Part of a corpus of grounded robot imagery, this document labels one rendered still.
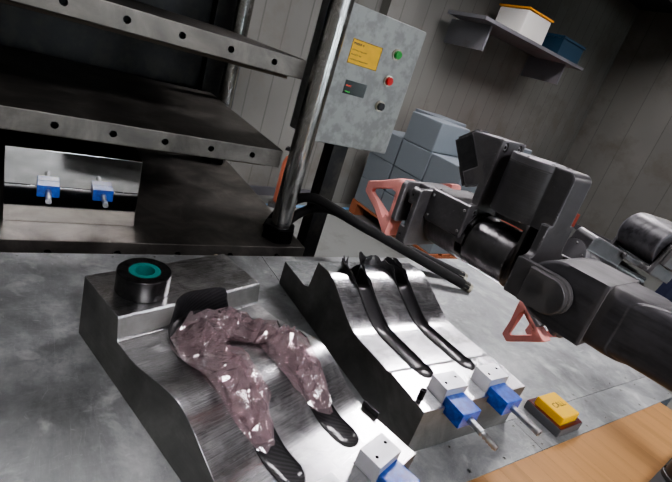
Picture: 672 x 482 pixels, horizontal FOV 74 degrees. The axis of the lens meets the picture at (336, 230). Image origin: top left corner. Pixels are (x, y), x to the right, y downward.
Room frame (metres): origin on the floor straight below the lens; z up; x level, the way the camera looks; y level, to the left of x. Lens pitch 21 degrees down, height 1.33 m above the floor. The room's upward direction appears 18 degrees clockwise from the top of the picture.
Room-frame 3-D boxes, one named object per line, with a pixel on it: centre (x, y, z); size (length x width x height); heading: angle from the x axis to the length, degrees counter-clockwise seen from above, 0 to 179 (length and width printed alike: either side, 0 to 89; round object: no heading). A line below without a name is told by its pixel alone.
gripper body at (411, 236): (0.49, -0.12, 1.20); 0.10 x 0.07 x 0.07; 132
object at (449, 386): (0.58, -0.28, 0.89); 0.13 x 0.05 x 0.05; 37
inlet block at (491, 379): (0.64, -0.37, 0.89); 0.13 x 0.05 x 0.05; 37
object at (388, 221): (0.53, -0.06, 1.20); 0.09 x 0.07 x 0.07; 42
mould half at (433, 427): (0.83, -0.16, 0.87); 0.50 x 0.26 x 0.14; 37
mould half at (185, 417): (0.55, 0.07, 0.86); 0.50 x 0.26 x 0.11; 54
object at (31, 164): (1.14, 0.75, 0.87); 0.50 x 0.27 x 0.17; 37
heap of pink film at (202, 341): (0.55, 0.06, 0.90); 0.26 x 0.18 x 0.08; 54
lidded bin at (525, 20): (5.06, -1.12, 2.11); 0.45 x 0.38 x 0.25; 132
